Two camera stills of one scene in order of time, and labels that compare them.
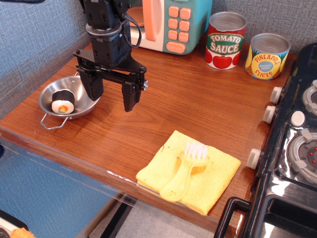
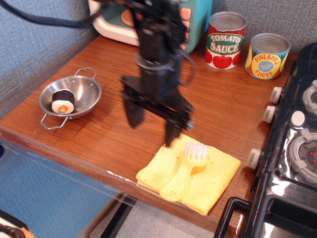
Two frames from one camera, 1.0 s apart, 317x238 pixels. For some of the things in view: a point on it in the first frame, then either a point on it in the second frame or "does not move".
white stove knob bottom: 253,158 does not move
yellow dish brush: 174,187 does not move
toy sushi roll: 63,101 does not move
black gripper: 111,55 to 157,91
